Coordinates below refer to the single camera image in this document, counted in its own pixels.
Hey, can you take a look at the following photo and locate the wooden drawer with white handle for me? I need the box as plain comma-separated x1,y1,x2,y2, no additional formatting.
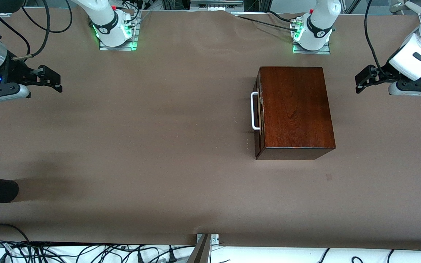
251,70,266,158

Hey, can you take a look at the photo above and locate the dark brown wooden box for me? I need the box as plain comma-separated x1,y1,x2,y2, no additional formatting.
253,66,336,160

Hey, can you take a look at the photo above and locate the grey plastic object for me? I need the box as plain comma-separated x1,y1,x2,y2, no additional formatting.
390,0,421,16

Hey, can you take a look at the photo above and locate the brown paper table cover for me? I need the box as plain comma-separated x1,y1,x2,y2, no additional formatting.
0,7,421,251

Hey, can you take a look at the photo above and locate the dark grey metal bar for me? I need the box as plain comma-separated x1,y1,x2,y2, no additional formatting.
187,234,212,263

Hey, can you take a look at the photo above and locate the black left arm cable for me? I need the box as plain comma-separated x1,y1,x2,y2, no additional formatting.
364,0,388,75

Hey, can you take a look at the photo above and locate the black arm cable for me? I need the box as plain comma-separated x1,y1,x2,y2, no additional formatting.
0,0,73,61
364,0,388,75

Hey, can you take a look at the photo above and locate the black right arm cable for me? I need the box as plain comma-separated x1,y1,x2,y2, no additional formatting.
0,0,73,61

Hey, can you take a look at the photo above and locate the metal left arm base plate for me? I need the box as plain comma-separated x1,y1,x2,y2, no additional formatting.
293,16,331,55

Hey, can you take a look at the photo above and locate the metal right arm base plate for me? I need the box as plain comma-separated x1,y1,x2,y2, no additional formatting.
99,10,140,51

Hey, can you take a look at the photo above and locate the black base cable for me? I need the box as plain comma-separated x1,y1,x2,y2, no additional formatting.
232,11,303,32

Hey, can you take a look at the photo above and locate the black looped cable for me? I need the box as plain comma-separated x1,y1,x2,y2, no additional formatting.
0,224,31,244

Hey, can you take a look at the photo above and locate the black cable tangle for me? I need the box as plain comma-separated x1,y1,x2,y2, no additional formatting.
0,239,196,263

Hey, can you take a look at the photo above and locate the silver metal bracket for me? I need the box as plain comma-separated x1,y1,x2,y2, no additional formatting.
196,234,219,246

